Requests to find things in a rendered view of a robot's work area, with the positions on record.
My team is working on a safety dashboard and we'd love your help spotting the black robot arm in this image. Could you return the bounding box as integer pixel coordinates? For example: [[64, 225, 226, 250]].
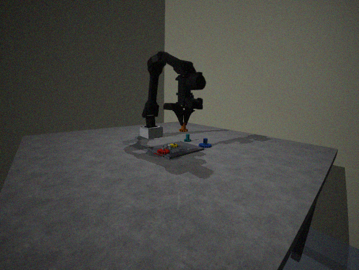
[[142, 51, 206, 128]]

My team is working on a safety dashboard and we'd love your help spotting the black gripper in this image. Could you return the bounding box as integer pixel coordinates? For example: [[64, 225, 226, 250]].
[[163, 90, 195, 126]]

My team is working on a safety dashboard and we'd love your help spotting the teal gear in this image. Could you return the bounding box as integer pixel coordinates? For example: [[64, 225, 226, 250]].
[[184, 134, 191, 142]]

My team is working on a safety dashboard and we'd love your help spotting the blue gear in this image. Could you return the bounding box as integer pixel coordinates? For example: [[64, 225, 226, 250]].
[[199, 138, 212, 148]]

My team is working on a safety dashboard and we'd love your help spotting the brown gear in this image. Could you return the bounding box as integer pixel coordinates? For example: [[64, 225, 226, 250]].
[[179, 123, 188, 132]]

